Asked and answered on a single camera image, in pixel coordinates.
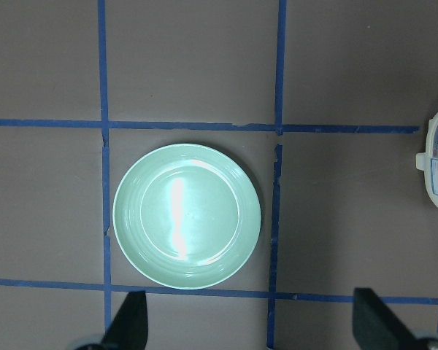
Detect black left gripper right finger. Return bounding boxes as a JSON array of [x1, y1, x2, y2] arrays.
[[353, 288, 423, 349]]

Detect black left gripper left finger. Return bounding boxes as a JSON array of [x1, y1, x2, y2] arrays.
[[101, 291, 148, 350]]

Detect green plate on left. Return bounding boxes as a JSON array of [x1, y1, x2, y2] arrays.
[[112, 144, 261, 289]]

